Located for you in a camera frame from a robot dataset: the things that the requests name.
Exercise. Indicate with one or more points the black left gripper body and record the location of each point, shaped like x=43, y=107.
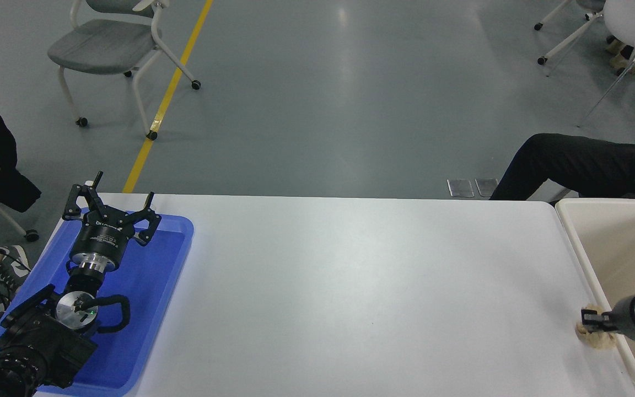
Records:
x=104, y=234

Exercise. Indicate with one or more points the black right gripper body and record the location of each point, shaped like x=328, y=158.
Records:
x=623, y=318

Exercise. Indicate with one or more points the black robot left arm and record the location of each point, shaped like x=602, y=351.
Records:
x=36, y=344

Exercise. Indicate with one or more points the blue plastic tray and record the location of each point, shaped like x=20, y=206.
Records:
x=146, y=286

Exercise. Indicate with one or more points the large pale plastic bin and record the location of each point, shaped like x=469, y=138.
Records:
x=609, y=242

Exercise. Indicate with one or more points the grey chair with casters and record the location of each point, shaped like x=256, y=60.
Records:
x=102, y=44

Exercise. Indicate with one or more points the metal floor plate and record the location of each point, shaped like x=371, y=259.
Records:
x=459, y=187
x=485, y=186

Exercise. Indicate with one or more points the white shell chair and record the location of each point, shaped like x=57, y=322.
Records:
x=631, y=19

